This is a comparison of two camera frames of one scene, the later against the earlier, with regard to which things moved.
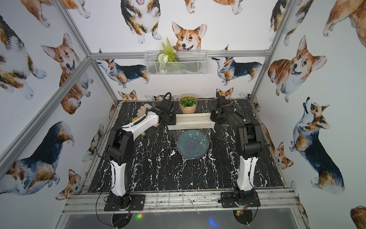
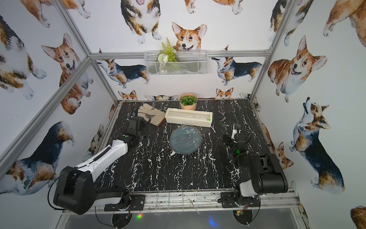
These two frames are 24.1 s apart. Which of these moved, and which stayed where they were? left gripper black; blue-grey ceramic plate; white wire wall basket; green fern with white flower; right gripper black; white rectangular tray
Moved: blue-grey ceramic plate; left gripper black; white rectangular tray; right gripper black
Stayed: white wire wall basket; green fern with white flower
